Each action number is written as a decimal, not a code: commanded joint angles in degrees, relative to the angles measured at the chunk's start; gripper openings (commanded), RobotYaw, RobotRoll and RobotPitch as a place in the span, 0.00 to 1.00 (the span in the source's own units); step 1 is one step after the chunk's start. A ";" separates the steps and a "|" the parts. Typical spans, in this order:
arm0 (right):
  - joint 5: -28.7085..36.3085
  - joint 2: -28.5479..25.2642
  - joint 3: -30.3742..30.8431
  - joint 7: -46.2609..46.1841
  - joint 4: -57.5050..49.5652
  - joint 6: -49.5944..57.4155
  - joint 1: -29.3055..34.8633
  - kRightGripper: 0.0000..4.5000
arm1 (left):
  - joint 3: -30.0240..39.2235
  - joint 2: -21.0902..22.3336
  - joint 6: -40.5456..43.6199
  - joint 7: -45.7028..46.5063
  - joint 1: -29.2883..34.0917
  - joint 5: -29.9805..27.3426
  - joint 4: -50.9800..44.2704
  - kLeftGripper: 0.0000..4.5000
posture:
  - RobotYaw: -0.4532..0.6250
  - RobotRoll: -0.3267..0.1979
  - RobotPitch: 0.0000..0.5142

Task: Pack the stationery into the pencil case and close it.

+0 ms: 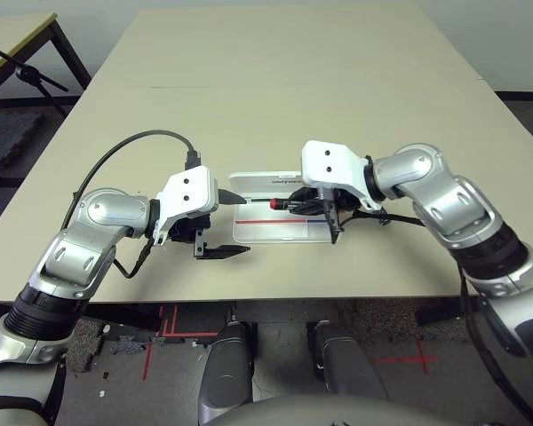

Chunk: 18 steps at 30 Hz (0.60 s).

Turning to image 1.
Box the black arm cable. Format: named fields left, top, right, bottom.
left=340, top=208, right=428, bottom=230
left=72, top=129, right=204, bottom=280

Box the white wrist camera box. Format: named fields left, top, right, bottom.
left=153, top=165, right=220, bottom=247
left=301, top=140, right=383, bottom=212

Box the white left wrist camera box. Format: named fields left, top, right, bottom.
left=153, top=165, right=220, bottom=247

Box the grey robot torso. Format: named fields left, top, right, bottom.
left=203, top=393, right=530, bottom=426

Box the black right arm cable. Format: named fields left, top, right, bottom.
left=340, top=208, right=428, bottom=230

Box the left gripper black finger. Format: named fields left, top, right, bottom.
left=217, top=188, right=248, bottom=207
left=203, top=243, right=252, bottom=261

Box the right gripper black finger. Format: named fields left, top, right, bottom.
left=286, top=204, right=328, bottom=217
left=288, top=188, right=323, bottom=203

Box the black tripod stand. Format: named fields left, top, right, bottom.
left=0, top=39, right=70, bottom=119

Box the black marker with red cap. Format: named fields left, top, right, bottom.
left=269, top=198, right=304, bottom=212

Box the beige side table black frame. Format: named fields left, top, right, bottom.
left=0, top=12, right=92, bottom=116

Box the grey robot right leg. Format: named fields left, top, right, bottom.
left=307, top=321, right=387, bottom=400

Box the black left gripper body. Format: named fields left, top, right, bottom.
left=169, top=212, right=212, bottom=261

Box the dark foam floor mat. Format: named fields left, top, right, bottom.
left=0, top=110, right=45, bottom=170

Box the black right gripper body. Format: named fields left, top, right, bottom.
left=319, top=186, right=369, bottom=245

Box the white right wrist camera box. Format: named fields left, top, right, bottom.
left=301, top=140, right=383, bottom=212

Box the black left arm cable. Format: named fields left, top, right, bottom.
left=72, top=129, right=204, bottom=280

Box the white plastic pencil case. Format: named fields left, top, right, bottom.
left=228, top=170, right=338, bottom=245

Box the grey robot leg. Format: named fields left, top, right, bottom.
left=307, top=321, right=387, bottom=400
left=198, top=321, right=255, bottom=426

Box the grey robot left leg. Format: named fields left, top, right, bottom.
left=198, top=321, right=255, bottom=426

